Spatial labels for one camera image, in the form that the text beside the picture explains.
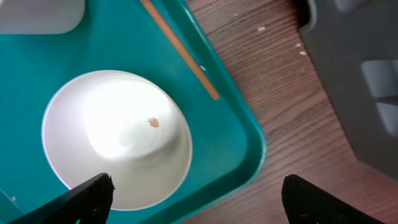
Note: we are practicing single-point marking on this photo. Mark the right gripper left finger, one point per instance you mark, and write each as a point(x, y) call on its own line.
point(89, 202)

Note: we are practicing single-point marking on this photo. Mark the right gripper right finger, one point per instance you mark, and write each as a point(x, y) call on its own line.
point(305, 203)

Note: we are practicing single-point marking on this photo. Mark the white bowl with peanuts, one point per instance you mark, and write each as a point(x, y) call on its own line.
point(121, 124)

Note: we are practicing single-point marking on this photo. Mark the white paper cup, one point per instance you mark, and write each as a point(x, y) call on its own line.
point(40, 16)

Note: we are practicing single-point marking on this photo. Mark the grey plastic dishwasher rack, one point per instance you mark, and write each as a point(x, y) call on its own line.
point(353, 46)

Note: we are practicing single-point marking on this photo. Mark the teal plastic serving tray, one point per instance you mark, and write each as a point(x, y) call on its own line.
point(229, 146)

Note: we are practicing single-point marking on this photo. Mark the wooden chopstick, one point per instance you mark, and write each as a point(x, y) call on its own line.
point(180, 48)

